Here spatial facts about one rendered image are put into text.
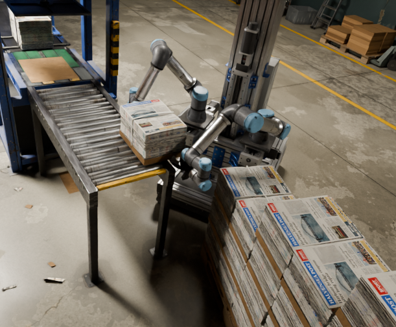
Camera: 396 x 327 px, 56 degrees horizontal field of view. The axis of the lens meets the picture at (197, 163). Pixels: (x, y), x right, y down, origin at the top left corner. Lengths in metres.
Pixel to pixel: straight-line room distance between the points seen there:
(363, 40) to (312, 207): 6.44
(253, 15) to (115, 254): 1.90
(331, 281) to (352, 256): 0.19
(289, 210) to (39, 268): 1.76
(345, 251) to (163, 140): 1.18
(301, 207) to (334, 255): 0.29
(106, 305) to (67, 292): 0.28
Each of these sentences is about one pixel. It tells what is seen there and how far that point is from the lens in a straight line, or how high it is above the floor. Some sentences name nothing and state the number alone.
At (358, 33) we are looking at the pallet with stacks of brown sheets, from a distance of 8.19.
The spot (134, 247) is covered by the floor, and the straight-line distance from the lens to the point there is 2.90.
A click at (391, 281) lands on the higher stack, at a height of 1.29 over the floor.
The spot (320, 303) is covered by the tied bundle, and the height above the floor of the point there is 1.02.
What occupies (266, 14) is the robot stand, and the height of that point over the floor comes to 1.63.
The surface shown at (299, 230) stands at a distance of 1.74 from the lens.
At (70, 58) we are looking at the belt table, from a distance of 3.72.
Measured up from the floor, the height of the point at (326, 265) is 1.07.
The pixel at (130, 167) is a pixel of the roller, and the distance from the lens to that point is 2.31.
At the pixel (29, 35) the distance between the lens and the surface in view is 3.87.
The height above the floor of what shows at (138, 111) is 1.03.
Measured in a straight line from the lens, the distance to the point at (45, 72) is 3.43.
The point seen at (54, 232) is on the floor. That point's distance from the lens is 3.03.
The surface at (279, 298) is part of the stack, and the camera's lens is 1.87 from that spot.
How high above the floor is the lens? 2.21
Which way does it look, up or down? 36 degrees down
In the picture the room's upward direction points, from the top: 11 degrees clockwise
